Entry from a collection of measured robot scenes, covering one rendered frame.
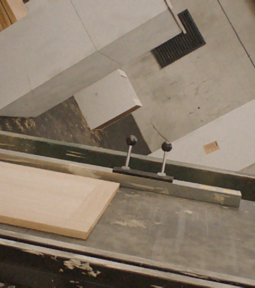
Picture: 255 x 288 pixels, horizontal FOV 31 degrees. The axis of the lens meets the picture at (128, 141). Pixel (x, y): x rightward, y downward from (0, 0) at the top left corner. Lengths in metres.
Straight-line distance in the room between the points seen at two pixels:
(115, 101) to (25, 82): 2.65
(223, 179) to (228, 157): 3.19
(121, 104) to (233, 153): 2.00
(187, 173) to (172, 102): 7.71
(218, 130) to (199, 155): 0.34
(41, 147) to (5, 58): 2.19
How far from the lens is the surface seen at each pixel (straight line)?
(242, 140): 4.92
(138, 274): 0.81
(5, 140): 1.87
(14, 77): 3.89
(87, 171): 1.53
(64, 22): 3.78
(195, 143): 4.94
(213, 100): 9.34
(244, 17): 9.57
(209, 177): 1.74
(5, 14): 5.16
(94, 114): 6.39
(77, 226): 1.10
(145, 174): 1.51
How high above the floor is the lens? 1.74
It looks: 12 degrees down
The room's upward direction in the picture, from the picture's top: 62 degrees clockwise
